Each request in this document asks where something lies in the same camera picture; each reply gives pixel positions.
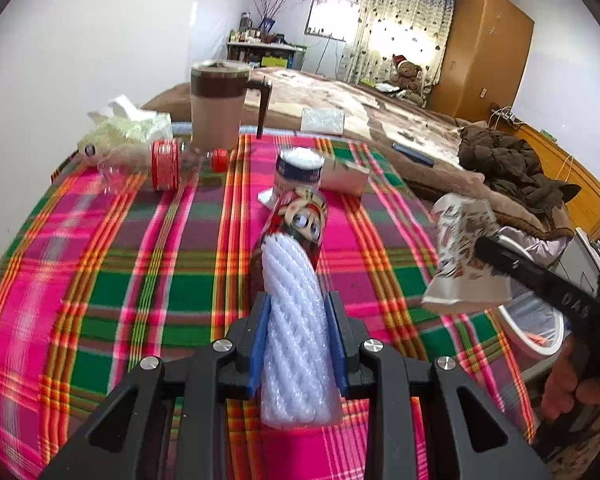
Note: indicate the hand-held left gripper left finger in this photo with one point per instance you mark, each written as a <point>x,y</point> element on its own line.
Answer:
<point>259,345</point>

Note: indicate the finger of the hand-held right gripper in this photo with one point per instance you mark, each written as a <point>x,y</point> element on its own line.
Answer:
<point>515,262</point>

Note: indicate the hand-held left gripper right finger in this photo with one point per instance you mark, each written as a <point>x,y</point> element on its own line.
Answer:
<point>336,340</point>

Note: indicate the white foam net sleeve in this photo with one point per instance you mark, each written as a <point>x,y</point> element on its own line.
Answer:
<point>295,335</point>

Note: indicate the white printed paper bowl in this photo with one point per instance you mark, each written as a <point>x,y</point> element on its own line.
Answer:
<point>460,255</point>

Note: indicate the white round trash bin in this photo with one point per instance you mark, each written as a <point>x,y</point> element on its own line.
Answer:
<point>535,315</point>

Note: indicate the person's right hand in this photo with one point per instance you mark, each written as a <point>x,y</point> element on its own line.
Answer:
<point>565,390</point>

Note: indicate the dark brown clothing pile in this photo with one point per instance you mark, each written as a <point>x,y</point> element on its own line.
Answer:
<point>510,165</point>

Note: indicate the wooden headboard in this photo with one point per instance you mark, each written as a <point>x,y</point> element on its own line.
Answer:
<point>555,157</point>

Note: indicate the red drink can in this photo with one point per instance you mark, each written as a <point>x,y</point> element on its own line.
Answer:
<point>297,215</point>

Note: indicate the pink green plaid tablecloth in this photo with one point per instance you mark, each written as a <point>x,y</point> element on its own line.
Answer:
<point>130,285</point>

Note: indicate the dark phone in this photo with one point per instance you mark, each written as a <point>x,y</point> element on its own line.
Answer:
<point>412,154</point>

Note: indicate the white green small box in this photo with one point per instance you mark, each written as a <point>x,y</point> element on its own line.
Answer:
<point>347,177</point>

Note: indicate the white yogurt cup blue label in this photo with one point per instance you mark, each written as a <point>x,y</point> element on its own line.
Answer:
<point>297,170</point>

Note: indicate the clear bottle red label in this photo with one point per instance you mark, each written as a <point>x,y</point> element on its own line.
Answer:
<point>165,165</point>

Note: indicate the wooden wardrobe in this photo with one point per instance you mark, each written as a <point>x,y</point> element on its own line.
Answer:
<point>485,55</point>

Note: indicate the brown teddy bear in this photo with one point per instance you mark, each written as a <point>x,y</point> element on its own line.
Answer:
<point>406,74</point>

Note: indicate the clear plastic packet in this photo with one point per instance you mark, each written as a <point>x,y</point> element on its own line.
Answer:
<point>322,120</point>

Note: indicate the beige pitcher brown lid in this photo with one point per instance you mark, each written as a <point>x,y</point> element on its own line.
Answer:
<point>215,110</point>

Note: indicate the brown bed blanket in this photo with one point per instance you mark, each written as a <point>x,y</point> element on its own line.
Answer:
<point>330,90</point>

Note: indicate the pale tissue pack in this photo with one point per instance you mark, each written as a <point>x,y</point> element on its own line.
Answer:
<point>125,127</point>

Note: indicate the patterned window curtain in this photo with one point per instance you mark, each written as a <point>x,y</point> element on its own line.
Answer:
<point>400,20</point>

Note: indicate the small desk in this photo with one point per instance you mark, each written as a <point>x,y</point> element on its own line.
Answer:
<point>265,47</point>

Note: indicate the window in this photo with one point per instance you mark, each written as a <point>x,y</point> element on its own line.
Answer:
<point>330,17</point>

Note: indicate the assorted small bottles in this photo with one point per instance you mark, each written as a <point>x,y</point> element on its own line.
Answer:
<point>250,32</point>

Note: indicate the dry branches in vase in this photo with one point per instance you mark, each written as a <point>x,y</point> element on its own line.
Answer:
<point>270,10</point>

